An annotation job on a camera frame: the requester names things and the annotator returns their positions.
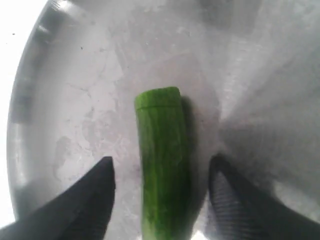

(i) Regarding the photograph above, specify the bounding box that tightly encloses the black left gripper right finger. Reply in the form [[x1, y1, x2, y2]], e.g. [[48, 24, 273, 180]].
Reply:
[[206, 154, 320, 240]]

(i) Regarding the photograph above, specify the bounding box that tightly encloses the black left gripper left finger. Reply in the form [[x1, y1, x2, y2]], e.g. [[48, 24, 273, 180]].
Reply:
[[0, 156, 116, 240]]

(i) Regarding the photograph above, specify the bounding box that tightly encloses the green chili pepper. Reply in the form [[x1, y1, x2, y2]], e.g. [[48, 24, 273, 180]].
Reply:
[[134, 86, 191, 240]]

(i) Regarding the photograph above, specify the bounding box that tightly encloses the round steel plate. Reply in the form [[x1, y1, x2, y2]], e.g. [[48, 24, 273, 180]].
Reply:
[[7, 0, 320, 240]]

